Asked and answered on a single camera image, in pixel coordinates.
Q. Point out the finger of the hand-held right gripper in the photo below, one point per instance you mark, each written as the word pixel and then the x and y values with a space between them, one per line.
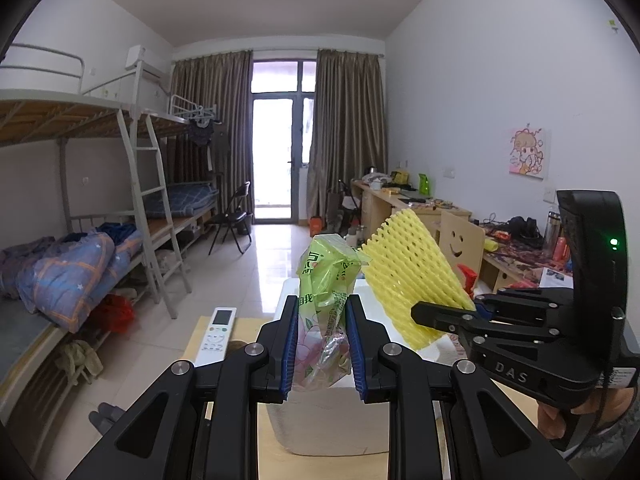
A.
pixel 450 317
pixel 535 300

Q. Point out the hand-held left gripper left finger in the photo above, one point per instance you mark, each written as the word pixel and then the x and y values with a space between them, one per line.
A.
pixel 290 352

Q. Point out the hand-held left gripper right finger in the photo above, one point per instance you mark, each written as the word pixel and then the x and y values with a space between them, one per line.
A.
pixel 356 352

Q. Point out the yellow foam net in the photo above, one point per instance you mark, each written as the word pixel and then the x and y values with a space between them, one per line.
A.
pixel 410 270

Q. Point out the white foam box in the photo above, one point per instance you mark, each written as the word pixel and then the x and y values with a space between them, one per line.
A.
pixel 325 425

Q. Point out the green plastic bag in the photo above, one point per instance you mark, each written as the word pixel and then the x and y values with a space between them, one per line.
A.
pixel 325 280

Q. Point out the person's right hand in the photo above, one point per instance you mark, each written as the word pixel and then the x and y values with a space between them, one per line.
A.
pixel 550 420

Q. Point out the red snack packet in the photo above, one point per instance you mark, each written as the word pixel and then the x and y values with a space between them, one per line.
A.
pixel 467 277

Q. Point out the printed desk mat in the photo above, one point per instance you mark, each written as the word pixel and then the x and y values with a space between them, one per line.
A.
pixel 520 257

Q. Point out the yellow roll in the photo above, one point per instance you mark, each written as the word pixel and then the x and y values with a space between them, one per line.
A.
pixel 491 245

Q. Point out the black headphones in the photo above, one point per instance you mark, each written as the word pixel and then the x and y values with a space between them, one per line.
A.
pixel 525 230

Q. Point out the steel thermos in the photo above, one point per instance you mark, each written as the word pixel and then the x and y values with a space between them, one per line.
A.
pixel 552 230

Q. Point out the white remote control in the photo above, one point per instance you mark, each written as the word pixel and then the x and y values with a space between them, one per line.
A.
pixel 216 337

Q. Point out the wooden smiley face chair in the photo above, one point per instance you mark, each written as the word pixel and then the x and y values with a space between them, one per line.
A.
pixel 460 242

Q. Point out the wooden desk with drawers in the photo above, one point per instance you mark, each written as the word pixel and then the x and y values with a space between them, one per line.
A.
pixel 380 210

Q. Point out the orange bag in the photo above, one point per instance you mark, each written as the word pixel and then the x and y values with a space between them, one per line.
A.
pixel 316 226

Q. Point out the green standing packet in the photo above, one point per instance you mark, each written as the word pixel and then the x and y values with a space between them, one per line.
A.
pixel 424 184

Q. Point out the black folding chair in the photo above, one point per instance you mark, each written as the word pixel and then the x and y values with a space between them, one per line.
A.
pixel 232 217

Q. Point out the red plastic bag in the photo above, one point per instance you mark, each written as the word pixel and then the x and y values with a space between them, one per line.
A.
pixel 112 312

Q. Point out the folded blue checked bedding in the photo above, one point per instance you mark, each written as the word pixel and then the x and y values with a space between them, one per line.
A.
pixel 185 197

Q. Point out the grey slippers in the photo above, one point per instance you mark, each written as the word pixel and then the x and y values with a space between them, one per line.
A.
pixel 105 417

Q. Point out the glass balcony door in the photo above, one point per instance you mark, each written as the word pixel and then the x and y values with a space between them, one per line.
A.
pixel 272 150

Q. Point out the white bunk bed ladder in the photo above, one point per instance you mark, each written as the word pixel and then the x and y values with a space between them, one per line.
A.
pixel 150 195

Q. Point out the beige cloth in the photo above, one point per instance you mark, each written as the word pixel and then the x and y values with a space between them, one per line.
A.
pixel 77 360

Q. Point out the brown curtain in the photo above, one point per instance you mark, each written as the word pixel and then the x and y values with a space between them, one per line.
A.
pixel 347 120
pixel 210 100

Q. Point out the dark hanging clothes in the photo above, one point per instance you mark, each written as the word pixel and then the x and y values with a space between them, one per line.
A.
pixel 205 140

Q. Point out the blue plaid quilt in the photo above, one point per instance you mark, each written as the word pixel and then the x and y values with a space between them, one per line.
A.
pixel 65 275

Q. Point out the white metal bunk bed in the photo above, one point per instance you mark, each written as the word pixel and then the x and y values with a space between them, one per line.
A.
pixel 50 105
pixel 170 120

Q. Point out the white air conditioner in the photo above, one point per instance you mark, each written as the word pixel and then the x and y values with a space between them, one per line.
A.
pixel 145 57

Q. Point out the white wall switch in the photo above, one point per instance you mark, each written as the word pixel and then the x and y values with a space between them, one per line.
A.
pixel 549 196

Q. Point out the cartoon wall poster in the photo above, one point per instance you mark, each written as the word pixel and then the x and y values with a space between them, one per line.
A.
pixel 529 152

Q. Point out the green wall hook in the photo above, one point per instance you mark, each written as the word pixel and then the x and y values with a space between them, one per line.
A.
pixel 612 25

